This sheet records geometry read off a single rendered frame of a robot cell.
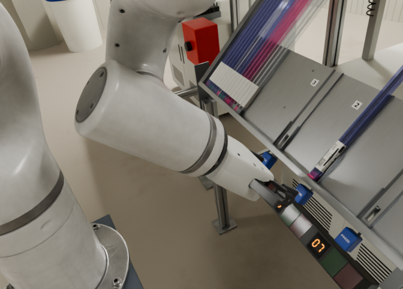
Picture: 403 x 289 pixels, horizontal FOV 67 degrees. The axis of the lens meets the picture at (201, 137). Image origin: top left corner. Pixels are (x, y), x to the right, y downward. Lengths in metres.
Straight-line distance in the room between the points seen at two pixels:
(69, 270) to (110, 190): 1.29
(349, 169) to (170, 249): 0.97
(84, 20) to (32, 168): 3.51
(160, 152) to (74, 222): 0.16
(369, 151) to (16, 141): 0.50
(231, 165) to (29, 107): 0.24
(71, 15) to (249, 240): 3.11
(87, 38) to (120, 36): 3.51
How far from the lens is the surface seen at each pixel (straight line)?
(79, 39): 3.90
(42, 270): 0.45
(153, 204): 1.57
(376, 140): 0.58
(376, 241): 0.52
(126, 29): 0.38
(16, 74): 0.40
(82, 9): 3.82
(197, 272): 1.32
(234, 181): 0.39
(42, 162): 0.38
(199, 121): 0.35
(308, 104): 0.66
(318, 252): 0.58
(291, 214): 0.61
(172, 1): 0.27
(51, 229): 0.41
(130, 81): 0.31
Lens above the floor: 1.13
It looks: 36 degrees down
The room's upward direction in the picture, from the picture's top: 9 degrees counter-clockwise
